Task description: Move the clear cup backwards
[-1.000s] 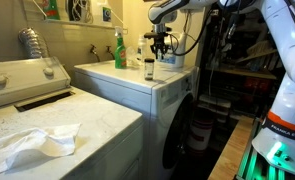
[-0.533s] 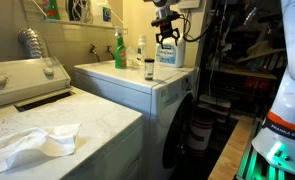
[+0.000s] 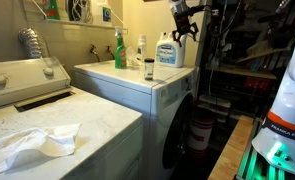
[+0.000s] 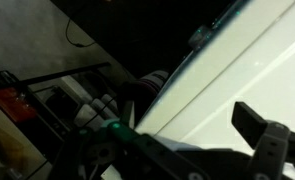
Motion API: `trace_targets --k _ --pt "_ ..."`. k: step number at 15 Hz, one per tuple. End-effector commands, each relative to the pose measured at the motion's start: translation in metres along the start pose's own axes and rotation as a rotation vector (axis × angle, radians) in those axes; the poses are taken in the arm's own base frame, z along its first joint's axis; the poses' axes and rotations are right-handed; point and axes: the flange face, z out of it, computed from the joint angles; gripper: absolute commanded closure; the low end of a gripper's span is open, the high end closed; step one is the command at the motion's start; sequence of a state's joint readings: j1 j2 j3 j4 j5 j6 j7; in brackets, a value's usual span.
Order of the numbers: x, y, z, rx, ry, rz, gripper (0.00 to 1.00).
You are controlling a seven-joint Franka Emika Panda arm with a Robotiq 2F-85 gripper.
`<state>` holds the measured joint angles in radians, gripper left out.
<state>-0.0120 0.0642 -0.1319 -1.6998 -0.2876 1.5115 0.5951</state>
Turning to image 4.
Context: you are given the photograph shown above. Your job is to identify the red and white bucket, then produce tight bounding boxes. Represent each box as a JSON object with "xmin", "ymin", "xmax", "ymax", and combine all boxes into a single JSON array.
[{"xmin": 120, "ymin": 69, "xmax": 170, "ymax": 125}]

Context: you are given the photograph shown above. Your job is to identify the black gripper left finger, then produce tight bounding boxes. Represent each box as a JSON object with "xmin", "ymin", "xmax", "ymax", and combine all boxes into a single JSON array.
[{"xmin": 50, "ymin": 99, "xmax": 209, "ymax": 180}]

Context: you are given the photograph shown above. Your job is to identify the stacked white containers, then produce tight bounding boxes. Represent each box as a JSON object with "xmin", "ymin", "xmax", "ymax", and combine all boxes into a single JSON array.
[{"xmin": 74, "ymin": 94, "xmax": 120, "ymax": 128}]

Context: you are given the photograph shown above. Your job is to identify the red storage box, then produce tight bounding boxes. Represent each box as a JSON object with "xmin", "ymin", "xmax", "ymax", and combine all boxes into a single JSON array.
[{"xmin": 0, "ymin": 85, "xmax": 39, "ymax": 123}]

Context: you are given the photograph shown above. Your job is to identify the wooden table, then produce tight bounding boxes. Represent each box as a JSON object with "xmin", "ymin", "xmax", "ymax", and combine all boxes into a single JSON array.
[{"xmin": 0, "ymin": 96, "xmax": 49, "ymax": 175}]

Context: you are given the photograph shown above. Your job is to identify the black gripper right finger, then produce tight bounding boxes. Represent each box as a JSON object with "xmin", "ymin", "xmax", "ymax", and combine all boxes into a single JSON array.
[{"xmin": 176, "ymin": 101, "xmax": 295, "ymax": 180}]

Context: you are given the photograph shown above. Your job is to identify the dark storage rack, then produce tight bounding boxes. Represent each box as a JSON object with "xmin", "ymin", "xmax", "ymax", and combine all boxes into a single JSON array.
[{"xmin": 0, "ymin": 61, "xmax": 112, "ymax": 134}]

